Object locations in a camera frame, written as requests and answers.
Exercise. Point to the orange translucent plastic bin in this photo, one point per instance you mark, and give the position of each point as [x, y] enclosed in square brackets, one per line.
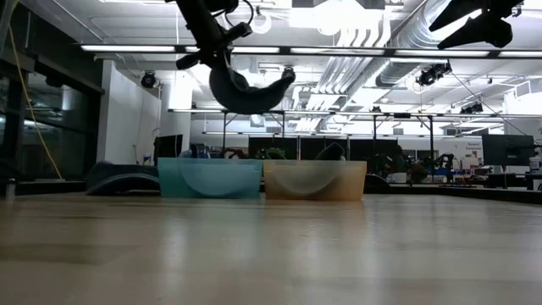
[351, 182]

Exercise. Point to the black computer monitor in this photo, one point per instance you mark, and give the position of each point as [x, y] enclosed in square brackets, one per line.
[508, 148]
[168, 147]

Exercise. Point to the black ceiling light rail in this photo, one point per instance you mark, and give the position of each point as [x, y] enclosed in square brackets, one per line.
[284, 50]

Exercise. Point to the white wall sign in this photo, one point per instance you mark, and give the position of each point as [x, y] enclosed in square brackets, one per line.
[473, 147]

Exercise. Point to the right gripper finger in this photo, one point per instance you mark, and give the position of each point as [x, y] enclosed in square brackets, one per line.
[457, 12]
[482, 34]

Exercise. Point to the dark shoe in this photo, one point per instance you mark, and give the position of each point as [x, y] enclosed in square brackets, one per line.
[241, 97]
[123, 178]

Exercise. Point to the black ceiling camera cluster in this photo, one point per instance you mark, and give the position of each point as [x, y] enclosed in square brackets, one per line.
[433, 73]
[471, 108]

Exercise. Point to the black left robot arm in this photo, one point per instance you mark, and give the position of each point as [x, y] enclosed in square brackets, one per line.
[226, 5]

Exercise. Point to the white ceiling pipes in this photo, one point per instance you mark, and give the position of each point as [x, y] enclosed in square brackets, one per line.
[355, 38]

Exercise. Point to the teal translucent plastic bin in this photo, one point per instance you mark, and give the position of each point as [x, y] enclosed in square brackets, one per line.
[173, 182]

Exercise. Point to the silver spiral air duct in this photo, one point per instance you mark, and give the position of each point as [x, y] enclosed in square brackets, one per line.
[402, 72]

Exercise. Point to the black workstation frame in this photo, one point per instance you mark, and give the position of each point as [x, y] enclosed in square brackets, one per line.
[254, 112]
[402, 115]

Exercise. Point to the black round ceiling camera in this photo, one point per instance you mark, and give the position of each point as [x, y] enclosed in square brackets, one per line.
[148, 79]
[289, 72]

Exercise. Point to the dark partition panels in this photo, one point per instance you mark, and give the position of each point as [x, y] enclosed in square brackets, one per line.
[368, 148]

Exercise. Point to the background black robot arm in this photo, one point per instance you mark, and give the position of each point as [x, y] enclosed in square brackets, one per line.
[446, 161]

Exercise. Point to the white bottle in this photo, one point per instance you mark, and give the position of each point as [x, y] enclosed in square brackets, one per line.
[147, 159]

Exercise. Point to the person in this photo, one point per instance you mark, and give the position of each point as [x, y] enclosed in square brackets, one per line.
[237, 153]

